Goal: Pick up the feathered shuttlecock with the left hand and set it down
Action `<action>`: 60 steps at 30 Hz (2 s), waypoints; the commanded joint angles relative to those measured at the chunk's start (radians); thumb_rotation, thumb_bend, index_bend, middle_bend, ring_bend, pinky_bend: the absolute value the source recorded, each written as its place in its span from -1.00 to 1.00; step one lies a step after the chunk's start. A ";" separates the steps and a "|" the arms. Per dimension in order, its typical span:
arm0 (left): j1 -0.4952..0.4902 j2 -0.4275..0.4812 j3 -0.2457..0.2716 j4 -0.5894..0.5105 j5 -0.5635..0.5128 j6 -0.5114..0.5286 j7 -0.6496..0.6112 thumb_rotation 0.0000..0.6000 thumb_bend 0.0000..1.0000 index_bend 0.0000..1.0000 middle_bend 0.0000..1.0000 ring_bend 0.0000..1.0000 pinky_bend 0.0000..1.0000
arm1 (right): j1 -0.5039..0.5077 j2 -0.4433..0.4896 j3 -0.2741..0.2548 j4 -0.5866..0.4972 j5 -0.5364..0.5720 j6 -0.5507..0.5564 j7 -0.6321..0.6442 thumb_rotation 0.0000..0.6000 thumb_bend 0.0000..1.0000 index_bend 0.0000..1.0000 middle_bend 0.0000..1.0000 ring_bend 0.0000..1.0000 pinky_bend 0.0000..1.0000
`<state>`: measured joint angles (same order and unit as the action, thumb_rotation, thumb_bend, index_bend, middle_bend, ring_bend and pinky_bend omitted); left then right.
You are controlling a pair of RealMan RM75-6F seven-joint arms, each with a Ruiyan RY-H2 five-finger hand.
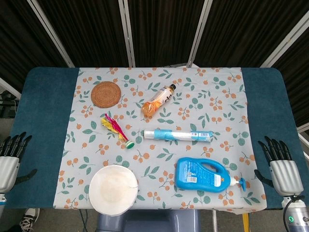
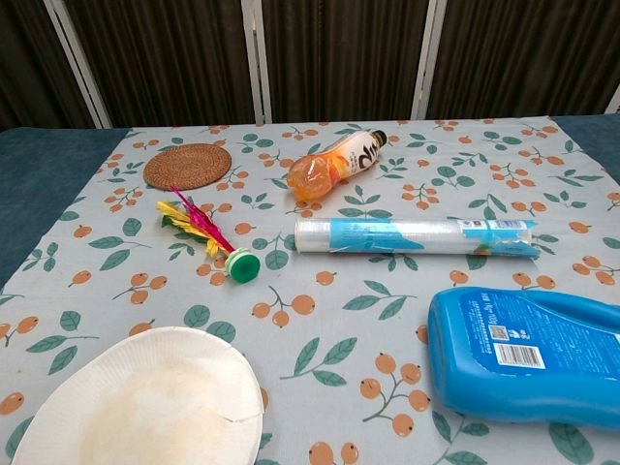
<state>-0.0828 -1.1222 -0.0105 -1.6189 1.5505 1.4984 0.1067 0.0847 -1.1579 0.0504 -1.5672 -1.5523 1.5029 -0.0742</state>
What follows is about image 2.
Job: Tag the colourful feather shuttlecock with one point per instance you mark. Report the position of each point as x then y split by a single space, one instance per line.
244 269

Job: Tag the leaf and berry patterned tablecloth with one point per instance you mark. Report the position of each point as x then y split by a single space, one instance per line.
339 300

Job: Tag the orange drink plastic bottle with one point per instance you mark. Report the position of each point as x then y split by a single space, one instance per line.
329 164

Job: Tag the clear plastic wrap roll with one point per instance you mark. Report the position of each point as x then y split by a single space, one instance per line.
412 237

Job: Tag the round woven rattan coaster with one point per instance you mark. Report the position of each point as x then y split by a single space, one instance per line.
186 166

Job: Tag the dark folding screen white frames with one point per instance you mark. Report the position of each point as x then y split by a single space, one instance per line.
339 58

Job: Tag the blue detergent pump bottle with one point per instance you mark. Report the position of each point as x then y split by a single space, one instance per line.
528 353

